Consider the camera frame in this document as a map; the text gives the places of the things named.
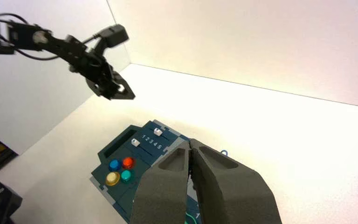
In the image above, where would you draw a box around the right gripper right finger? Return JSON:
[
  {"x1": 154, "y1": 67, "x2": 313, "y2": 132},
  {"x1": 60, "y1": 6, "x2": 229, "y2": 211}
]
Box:
[{"x1": 191, "y1": 139, "x2": 282, "y2": 224}]

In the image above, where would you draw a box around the yellow push button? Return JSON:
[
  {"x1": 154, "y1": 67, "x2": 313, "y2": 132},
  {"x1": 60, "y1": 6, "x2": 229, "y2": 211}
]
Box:
[{"x1": 105, "y1": 171, "x2": 121, "y2": 187}]

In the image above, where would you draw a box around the dark teal grey task box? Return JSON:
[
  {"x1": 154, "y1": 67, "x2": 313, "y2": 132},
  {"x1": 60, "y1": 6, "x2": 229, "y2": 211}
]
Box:
[{"x1": 90, "y1": 119, "x2": 204, "y2": 224}]

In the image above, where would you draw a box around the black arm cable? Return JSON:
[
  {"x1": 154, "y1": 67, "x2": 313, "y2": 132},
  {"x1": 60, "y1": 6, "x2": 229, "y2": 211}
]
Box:
[{"x1": 14, "y1": 49, "x2": 59, "y2": 61}]

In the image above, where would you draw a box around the blue push button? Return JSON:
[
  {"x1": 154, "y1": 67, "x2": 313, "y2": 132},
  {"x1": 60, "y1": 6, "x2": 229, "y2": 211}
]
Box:
[{"x1": 108, "y1": 159, "x2": 122, "y2": 172}]

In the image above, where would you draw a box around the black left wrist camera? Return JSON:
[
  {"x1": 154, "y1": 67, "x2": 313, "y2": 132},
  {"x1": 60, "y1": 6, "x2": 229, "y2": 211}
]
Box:
[{"x1": 94, "y1": 24, "x2": 130, "y2": 52}]

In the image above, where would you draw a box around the teal push button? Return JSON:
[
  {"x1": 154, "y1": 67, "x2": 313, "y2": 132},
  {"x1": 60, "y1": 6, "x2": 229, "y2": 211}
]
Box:
[{"x1": 120, "y1": 169, "x2": 133, "y2": 183}]

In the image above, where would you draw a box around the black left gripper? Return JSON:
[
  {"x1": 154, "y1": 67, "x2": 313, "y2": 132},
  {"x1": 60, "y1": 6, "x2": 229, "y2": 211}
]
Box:
[{"x1": 48, "y1": 33, "x2": 136, "y2": 100}]

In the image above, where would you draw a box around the red push button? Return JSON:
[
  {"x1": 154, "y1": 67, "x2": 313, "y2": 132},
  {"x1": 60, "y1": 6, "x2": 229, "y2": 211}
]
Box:
[{"x1": 122, "y1": 156, "x2": 136, "y2": 170}]

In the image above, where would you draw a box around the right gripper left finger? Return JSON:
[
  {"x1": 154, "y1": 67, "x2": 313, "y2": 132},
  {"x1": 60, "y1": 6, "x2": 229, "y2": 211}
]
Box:
[{"x1": 130, "y1": 140, "x2": 191, "y2": 224}]

